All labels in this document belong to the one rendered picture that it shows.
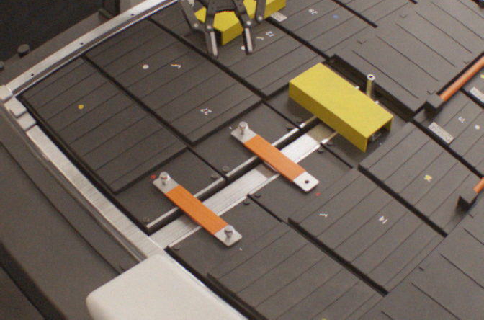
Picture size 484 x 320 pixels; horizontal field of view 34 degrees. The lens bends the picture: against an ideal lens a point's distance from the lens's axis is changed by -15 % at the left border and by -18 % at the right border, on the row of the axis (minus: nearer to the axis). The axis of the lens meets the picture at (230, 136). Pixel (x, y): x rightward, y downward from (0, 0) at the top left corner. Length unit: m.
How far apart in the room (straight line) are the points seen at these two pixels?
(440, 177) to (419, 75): 0.23
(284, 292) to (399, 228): 0.20
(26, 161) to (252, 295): 0.35
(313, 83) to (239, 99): 0.11
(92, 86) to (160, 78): 0.11
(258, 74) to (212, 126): 0.13
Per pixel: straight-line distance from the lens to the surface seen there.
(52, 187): 1.13
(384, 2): 1.63
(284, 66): 1.44
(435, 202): 1.27
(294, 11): 1.56
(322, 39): 1.51
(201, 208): 1.24
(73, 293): 1.02
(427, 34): 1.57
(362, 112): 1.35
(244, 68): 1.44
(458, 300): 1.15
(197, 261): 1.19
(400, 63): 1.48
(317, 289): 1.15
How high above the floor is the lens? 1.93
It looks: 44 degrees down
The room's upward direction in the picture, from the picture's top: 1 degrees clockwise
